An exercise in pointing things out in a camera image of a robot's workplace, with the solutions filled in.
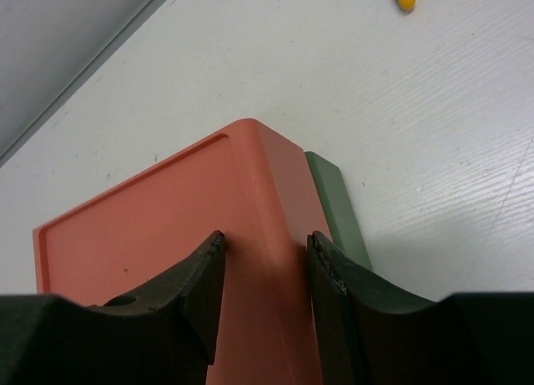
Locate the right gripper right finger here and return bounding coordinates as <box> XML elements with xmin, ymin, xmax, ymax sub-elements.
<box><xmin>307</xmin><ymin>231</ymin><xmax>533</xmax><ymax>384</ymax></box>

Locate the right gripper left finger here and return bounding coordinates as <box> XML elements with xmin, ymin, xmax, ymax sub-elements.
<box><xmin>1</xmin><ymin>231</ymin><xmax>226</xmax><ymax>384</ymax></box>

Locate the orange drawer box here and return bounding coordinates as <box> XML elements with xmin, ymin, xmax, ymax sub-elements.
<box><xmin>33</xmin><ymin>119</ymin><xmax>328</xmax><ymax>384</ymax></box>

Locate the aluminium table frame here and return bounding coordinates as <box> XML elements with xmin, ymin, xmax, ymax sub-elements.
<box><xmin>1</xmin><ymin>0</ymin><xmax>165</xmax><ymax>163</ymax></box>

